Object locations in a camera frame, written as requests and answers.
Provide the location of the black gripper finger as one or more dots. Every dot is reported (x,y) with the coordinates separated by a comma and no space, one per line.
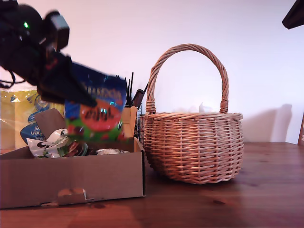
(61,85)
(295,16)

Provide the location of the pale Galaxy egg bag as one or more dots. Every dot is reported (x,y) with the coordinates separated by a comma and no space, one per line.
(109,151)

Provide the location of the thin black stick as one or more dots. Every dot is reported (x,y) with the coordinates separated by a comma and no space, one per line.
(131,88)

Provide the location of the yellow kitchen towel pack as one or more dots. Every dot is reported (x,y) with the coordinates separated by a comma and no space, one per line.
(21,114)

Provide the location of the blue Terry's egg bag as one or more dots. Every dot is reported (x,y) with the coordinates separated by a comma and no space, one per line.
(104,118)

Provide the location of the white and green egg bag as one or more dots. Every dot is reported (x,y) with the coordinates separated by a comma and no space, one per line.
(42,145)

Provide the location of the brown cardboard box with lid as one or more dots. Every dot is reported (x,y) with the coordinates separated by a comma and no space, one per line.
(71,178)

